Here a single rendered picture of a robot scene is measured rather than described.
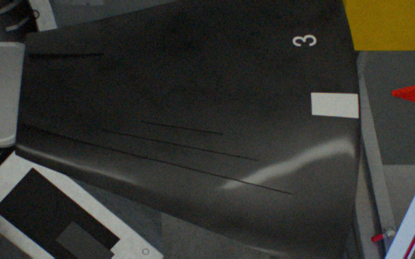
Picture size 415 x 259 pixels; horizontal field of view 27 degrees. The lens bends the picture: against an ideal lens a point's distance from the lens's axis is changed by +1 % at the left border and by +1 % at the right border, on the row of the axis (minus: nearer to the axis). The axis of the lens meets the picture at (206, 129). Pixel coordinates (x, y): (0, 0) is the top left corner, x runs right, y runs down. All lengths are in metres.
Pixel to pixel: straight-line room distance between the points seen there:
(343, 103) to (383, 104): 1.22
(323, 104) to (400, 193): 1.45
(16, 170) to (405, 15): 0.41
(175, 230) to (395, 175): 0.53
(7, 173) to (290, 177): 0.24
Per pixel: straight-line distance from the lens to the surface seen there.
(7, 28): 0.71
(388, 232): 0.92
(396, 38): 0.90
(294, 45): 0.60
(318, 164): 0.58
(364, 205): 0.95
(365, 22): 0.88
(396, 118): 1.86
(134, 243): 0.71
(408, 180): 2.05
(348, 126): 0.59
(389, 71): 1.73
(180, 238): 1.88
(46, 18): 0.76
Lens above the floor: 1.64
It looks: 53 degrees down
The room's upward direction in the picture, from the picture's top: 6 degrees clockwise
